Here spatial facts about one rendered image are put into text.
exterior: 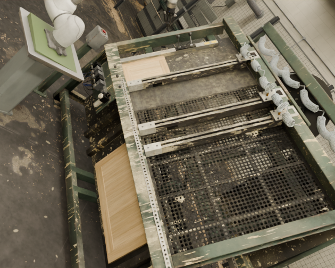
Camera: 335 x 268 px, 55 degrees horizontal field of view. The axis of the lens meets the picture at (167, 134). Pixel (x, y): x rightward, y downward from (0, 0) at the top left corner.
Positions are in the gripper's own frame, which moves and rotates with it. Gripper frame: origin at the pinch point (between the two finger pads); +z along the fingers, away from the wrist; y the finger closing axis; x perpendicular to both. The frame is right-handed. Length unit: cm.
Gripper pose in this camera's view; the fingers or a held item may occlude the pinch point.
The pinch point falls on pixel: (167, 26)
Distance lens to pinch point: 317.8
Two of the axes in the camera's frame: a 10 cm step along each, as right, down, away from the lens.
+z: -1.4, 6.2, 7.8
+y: -9.5, -3.1, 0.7
